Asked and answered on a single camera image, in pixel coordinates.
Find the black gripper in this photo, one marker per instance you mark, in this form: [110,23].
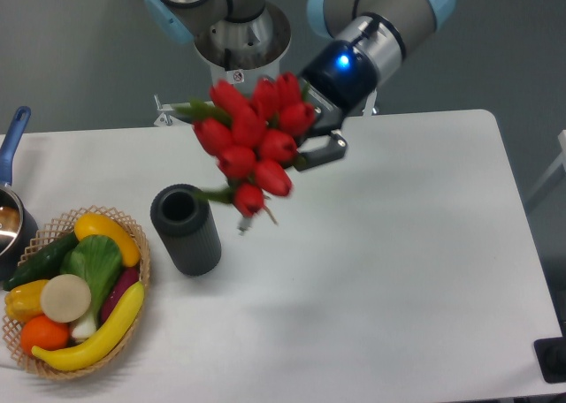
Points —
[341,76]

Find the red tulip bouquet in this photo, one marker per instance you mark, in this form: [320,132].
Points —
[254,139]

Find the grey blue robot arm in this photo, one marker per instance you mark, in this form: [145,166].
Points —
[403,26]

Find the dark grey ribbed vase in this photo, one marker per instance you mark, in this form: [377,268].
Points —
[185,224]

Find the purple sweet potato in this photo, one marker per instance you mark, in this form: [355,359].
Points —
[127,278]

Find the yellow squash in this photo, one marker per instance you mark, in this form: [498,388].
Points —
[99,224]

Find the green bok choy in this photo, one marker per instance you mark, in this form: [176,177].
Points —
[98,261]

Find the yellow banana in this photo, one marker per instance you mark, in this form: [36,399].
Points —
[103,341]

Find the black device at edge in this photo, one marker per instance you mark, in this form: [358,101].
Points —
[550,354]

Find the woven wicker basket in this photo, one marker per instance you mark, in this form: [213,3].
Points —
[57,228]

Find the beige round disc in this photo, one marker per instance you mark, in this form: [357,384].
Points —
[65,298]

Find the green cucumber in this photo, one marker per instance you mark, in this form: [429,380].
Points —
[44,264]

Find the yellow bell pepper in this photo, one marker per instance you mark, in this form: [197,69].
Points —
[23,302]

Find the orange fruit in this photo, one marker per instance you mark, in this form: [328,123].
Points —
[45,333]

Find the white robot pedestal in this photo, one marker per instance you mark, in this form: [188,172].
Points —
[243,53]

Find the white frame at right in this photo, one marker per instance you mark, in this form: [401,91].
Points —
[548,180]

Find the blue handled saucepan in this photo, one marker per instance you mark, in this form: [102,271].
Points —
[18,226]

